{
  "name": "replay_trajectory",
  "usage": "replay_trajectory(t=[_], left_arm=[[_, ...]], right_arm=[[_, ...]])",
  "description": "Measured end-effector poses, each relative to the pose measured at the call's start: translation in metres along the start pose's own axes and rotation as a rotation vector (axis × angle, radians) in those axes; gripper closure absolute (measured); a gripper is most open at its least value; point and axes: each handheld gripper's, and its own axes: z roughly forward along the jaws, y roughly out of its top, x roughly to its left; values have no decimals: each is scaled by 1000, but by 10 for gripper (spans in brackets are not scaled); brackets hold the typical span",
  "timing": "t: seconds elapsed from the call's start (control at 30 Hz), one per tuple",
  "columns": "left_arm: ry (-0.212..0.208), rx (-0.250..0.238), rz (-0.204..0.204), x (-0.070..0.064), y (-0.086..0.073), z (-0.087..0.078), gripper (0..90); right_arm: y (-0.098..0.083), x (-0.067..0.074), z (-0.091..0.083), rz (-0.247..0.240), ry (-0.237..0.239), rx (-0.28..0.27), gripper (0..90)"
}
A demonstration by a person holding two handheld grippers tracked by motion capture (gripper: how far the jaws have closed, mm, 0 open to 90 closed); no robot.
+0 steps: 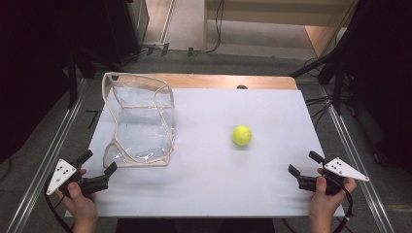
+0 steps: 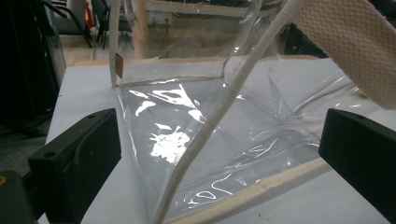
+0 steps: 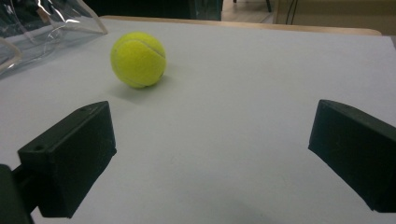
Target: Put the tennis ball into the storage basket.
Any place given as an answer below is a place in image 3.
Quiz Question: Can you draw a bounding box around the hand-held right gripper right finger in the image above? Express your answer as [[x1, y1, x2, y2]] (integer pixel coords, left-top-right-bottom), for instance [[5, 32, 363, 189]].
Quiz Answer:
[[307, 99, 396, 214]]

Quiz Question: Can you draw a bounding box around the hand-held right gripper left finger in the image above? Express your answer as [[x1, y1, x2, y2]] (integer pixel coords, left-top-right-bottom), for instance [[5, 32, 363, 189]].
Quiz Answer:
[[12, 100, 118, 219]]

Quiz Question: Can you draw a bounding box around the yellow tennis ball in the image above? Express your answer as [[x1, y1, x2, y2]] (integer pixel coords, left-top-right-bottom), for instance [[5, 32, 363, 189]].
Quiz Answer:
[[109, 31, 168, 90]]

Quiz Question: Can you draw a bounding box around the clear plastic bag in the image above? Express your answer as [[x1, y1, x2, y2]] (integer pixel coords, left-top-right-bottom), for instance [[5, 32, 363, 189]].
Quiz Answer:
[[0, 0, 109, 76]]

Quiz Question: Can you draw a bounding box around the black cable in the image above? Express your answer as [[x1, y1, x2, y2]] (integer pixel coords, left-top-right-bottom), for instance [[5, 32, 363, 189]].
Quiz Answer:
[[285, 0, 299, 25]]

